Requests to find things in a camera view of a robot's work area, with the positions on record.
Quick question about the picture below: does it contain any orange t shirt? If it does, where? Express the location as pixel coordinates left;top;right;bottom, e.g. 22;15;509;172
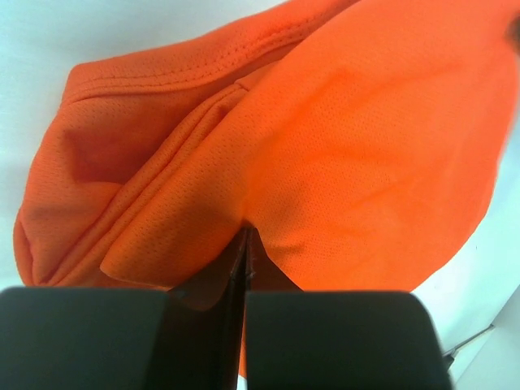
14;0;519;379

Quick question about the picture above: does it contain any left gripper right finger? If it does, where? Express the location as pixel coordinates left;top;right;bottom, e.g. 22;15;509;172
245;231;452;389

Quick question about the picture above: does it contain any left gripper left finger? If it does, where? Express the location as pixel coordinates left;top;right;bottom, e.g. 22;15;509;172
1;231;247;389

